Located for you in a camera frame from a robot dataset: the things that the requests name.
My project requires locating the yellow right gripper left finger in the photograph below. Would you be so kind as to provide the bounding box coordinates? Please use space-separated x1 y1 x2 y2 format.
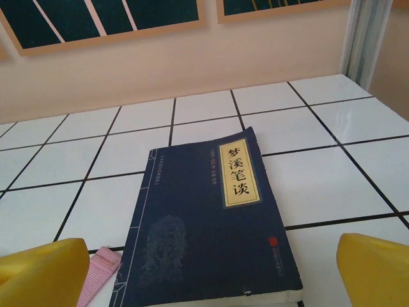
0 238 90 307

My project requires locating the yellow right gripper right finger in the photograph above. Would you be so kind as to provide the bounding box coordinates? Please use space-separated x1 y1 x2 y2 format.
337 233 409 307

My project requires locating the pink student backpack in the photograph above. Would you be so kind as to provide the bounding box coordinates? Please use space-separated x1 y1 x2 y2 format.
75 246 123 307

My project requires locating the dark blue paperback book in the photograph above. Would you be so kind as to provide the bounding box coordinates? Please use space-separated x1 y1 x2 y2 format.
108 126 304 307

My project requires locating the aluminium frame post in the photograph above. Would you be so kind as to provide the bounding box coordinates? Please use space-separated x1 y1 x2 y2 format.
338 0 403 89

